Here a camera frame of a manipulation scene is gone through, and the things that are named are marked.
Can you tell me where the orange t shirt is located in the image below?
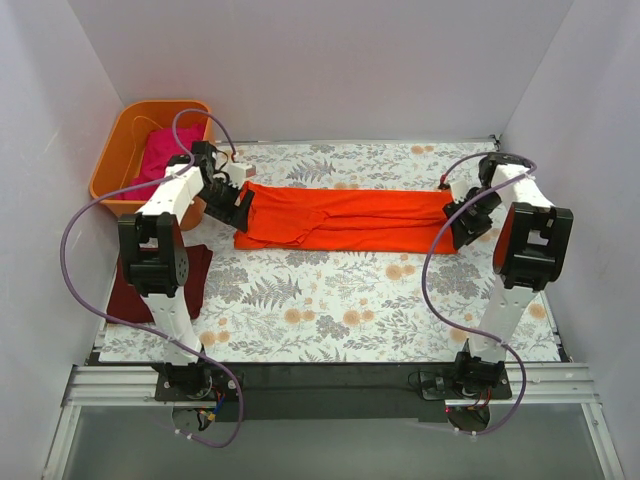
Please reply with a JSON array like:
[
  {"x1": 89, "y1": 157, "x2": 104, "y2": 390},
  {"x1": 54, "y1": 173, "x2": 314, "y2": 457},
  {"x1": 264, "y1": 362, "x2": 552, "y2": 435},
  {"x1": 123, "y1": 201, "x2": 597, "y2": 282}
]
[{"x1": 234, "y1": 183, "x2": 452, "y2": 253}]

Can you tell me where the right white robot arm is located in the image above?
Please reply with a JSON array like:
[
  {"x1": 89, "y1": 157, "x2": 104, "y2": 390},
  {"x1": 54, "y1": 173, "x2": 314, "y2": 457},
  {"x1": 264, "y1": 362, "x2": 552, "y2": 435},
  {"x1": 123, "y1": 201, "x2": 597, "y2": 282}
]
[{"x1": 439, "y1": 152, "x2": 574, "y2": 398}]

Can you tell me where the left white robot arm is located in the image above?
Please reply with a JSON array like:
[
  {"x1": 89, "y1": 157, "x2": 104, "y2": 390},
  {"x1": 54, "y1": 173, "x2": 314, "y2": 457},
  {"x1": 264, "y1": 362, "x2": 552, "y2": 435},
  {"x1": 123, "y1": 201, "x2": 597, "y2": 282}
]
[{"x1": 118, "y1": 141, "x2": 256, "y2": 400}]

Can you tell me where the pink t shirt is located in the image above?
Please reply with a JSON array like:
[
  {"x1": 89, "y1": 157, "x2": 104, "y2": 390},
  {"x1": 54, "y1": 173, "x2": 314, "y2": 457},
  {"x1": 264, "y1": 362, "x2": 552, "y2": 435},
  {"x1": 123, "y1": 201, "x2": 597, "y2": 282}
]
[{"x1": 118, "y1": 124, "x2": 205, "y2": 202}]

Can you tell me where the floral table mat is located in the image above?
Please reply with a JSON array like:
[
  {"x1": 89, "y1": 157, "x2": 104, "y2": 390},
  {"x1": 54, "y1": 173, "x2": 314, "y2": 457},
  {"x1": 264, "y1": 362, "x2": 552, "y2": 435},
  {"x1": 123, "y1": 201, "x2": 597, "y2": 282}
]
[{"x1": 98, "y1": 141, "x2": 566, "y2": 363}]

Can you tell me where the orange plastic basket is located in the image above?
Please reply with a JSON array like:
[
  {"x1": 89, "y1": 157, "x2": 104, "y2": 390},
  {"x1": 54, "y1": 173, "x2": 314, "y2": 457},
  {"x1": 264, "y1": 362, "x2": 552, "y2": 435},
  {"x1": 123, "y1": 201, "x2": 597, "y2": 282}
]
[{"x1": 89, "y1": 99, "x2": 218, "y2": 232}]

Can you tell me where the folded dark red t shirt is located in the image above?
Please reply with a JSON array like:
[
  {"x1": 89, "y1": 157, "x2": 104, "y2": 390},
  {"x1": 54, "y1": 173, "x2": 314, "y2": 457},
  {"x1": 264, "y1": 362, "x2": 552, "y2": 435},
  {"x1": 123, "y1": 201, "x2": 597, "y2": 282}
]
[{"x1": 106, "y1": 244, "x2": 213, "y2": 324}]

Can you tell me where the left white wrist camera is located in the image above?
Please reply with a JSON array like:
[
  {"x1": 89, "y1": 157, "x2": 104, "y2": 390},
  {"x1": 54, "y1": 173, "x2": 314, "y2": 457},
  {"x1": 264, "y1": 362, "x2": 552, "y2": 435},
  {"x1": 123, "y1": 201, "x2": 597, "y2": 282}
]
[{"x1": 227, "y1": 162, "x2": 256, "y2": 185}]

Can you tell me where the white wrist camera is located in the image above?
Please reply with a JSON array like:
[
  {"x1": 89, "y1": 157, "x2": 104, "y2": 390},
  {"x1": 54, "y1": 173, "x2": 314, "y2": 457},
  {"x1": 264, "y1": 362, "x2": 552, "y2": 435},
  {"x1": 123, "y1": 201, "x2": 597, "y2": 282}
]
[
  {"x1": 227, "y1": 162, "x2": 256, "y2": 185},
  {"x1": 439, "y1": 176, "x2": 469, "y2": 203}
]

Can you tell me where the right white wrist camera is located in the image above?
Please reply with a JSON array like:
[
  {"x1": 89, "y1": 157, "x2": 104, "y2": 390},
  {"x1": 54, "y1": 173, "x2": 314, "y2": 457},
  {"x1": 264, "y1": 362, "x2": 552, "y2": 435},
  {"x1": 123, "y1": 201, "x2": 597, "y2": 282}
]
[{"x1": 439, "y1": 176, "x2": 469, "y2": 203}]

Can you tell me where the aluminium frame rail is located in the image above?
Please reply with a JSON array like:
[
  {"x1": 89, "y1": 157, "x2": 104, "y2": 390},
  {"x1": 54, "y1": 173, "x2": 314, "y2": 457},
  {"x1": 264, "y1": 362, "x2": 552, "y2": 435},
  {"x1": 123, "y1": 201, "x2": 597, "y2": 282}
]
[{"x1": 42, "y1": 362, "x2": 624, "y2": 479}]

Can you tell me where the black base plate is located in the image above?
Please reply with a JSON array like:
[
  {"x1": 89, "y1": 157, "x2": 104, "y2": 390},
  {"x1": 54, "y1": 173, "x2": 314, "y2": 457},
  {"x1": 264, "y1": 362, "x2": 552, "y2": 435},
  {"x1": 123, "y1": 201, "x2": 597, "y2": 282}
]
[{"x1": 153, "y1": 361, "x2": 512, "y2": 422}]

